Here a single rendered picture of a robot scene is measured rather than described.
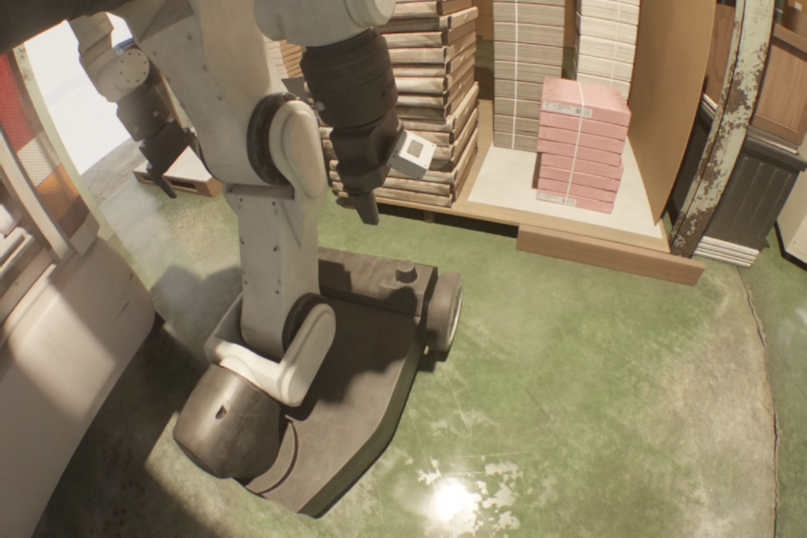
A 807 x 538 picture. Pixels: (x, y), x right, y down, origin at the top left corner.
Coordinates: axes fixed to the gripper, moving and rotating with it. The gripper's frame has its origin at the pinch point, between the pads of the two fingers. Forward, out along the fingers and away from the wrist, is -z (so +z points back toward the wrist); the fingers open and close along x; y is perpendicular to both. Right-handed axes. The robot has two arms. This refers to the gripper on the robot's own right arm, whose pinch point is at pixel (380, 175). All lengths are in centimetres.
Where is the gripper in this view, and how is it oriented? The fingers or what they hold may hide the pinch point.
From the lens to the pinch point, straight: 43.6
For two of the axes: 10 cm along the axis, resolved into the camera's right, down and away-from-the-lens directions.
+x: 2.9, -7.9, 5.3
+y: -9.4, -1.4, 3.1
